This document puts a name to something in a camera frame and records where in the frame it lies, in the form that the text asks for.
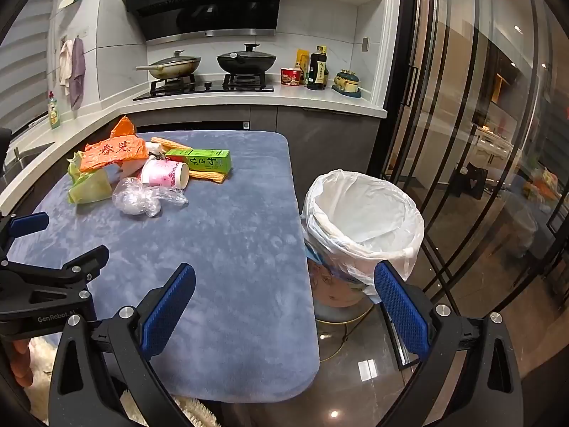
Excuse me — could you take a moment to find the kitchen sink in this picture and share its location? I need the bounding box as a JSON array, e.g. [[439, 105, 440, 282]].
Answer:
[[0, 142, 56, 183]]

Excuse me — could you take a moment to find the green yellow condiment jar set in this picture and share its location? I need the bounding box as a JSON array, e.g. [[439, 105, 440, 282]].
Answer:
[[331, 69, 362, 97]]

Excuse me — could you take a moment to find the person's left hand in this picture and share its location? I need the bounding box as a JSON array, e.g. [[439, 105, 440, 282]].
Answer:
[[10, 338, 34, 388]]

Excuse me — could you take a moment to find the black gas stove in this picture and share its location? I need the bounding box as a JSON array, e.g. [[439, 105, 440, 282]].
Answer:
[[132, 72, 277, 101]]

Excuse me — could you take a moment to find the pink paper cup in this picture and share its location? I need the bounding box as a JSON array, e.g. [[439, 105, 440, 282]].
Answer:
[[140, 159, 191, 188]]

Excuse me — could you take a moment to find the blue plush mat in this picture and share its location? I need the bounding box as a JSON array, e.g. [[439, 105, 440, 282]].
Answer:
[[6, 130, 321, 403]]

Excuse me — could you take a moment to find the white towel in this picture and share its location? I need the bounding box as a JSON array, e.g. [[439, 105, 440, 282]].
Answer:
[[59, 39, 74, 89]]

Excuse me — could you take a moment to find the black stool with heart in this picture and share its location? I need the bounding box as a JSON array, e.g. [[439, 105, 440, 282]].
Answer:
[[458, 162, 490, 201]]

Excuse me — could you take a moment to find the purple towel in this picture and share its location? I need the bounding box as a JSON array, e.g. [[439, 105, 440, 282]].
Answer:
[[69, 37, 86, 111]]

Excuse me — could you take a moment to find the black wok with lid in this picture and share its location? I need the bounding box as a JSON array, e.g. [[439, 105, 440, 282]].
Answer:
[[216, 43, 277, 74]]

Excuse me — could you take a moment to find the dark soy sauce bottle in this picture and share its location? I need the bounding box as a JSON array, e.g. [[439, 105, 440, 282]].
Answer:
[[307, 46, 330, 91]]

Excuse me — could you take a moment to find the white-lined trash bin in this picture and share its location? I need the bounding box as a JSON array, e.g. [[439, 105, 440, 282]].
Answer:
[[300, 169, 425, 285]]

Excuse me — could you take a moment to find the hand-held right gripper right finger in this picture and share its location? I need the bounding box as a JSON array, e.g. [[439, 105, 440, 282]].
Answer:
[[373, 260, 525, 427]]

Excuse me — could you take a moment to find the black range hood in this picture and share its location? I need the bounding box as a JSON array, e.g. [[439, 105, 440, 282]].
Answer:
[[122, 0, 287, 45]]

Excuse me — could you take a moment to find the clear plastic bag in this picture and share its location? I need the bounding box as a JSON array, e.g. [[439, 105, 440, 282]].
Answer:
[[112, 176, 188, 218]]

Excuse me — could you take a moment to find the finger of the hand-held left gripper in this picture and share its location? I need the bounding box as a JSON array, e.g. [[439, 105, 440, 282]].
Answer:
[[0, 244, 110, 292], [0, 212, 50, 259]]

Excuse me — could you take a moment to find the dark built-in oven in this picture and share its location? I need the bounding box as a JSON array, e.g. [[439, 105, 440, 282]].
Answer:
[[135, 120, 252, 134]]

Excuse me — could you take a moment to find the green dish soap bottle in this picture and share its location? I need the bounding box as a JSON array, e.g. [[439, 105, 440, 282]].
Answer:
[[47, 91, 62, 130]]

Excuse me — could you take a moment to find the beige wok with lid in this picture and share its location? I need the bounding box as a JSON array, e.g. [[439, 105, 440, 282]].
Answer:
[[135, 50, 202, 79]]

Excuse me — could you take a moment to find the green cardboard box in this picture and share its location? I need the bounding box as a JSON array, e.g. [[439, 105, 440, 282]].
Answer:
[[164, 148, 233, 174]]

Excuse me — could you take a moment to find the yellow packet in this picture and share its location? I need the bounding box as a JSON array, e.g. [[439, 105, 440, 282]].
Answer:
[[294, 49, 309, 83]]

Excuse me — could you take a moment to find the glass sliding door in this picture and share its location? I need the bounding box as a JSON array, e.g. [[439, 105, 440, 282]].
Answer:
[[382, 0, 569, 410]]

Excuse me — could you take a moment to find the light green plastic bag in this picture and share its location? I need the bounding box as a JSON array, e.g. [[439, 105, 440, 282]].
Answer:
[[67, 151, 114, 205]]

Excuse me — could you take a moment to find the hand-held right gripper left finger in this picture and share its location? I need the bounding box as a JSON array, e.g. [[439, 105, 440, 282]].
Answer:
[[47, 262, 197, 427]]

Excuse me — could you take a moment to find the orange plastic bag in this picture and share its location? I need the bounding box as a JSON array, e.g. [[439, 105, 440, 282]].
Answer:
[[79, 116, 149, 173]]

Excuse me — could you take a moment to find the printed trash bin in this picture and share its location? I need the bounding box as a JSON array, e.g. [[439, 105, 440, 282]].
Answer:
[[304, 240, 378, 310]]

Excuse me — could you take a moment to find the white kitchen countertop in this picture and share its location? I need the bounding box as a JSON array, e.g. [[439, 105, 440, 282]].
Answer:
[[0, 81, 387, 214]]

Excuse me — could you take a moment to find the grey base cabinet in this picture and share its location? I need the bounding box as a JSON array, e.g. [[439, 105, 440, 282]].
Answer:
[[129, 106, 383, 179]]

